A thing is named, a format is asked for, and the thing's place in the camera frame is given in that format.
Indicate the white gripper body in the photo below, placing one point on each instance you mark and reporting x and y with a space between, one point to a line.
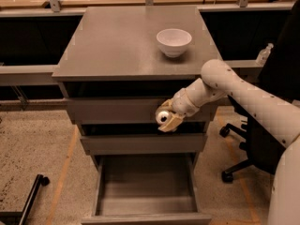
184 104

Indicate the white ceramic bowl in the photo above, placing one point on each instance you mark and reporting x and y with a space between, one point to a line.
173 42

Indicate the clear plastic bottle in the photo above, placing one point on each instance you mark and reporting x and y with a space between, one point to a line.
264 54

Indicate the black metal stand leg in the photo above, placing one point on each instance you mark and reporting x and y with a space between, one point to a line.
19 218

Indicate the grey metal rail frame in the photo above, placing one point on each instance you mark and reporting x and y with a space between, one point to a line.
42 74

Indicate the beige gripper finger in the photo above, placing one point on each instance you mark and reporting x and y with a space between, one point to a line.
167 105
173 122

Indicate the grey top drawer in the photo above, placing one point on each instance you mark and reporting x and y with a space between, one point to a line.
113 110

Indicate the grey middle drawer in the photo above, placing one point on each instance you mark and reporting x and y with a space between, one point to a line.
144 144

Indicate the grey drawer cabinet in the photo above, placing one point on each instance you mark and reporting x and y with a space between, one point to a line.
114 54

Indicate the orange soda can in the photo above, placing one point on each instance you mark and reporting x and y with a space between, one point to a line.
162 116

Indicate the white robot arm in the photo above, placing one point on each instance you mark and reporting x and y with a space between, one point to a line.
279 117

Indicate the black office chair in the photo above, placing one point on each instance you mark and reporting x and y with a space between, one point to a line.
281 77

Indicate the grey open bottom drawer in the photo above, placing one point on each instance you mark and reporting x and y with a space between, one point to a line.
146 190

